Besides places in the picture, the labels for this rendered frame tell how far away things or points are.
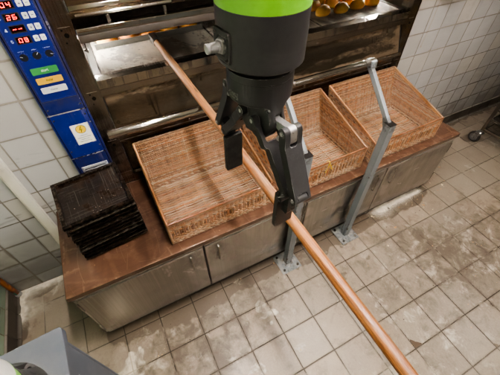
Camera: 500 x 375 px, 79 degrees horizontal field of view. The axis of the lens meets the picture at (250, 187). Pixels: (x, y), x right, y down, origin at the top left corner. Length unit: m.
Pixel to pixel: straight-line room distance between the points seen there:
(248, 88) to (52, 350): 0.61
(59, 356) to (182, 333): 1.26
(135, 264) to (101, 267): 0.15
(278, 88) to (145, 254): 1.27
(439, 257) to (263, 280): 1.19
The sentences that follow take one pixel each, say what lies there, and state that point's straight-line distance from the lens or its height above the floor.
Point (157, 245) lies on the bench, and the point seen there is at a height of 0.58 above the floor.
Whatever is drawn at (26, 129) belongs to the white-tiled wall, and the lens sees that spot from 1.59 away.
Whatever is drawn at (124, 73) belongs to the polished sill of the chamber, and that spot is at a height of 1.18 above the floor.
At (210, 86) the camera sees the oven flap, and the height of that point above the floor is 1.02.
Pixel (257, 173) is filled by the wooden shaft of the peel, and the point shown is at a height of 1.20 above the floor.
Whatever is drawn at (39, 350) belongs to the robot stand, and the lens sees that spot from 0.76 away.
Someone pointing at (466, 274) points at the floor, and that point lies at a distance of 2.46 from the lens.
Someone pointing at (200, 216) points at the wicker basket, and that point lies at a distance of 1.41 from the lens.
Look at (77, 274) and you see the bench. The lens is 1.58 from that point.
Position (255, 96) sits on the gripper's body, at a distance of 0.33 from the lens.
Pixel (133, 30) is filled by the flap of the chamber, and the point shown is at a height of 1.40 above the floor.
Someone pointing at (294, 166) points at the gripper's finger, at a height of 1.59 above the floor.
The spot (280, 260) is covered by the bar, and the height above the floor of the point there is 0.01.
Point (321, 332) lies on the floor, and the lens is 1.94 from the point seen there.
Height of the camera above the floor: 1.83
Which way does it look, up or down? 48 degrees down
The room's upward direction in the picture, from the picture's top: straight up
